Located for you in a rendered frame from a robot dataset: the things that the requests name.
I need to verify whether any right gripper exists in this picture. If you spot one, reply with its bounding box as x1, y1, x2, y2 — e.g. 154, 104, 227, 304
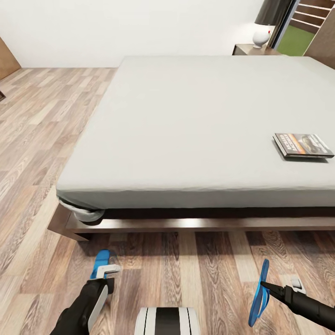
260, 281, 322, 326

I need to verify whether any hardback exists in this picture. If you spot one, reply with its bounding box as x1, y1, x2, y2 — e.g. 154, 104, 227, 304
273, 133, 335, 159

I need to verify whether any sandal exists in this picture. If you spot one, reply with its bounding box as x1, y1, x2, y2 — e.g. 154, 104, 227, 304
248, 259, 270, 327
90, 249, 111, 279

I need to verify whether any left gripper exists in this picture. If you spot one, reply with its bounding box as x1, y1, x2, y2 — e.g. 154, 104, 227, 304
102, 278, 115, 295

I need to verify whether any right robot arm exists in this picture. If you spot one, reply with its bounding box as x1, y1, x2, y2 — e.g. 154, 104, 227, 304
260, 279, 335, 332

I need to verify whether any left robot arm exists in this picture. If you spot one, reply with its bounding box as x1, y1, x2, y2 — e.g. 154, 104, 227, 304
50, 264, 120, 335

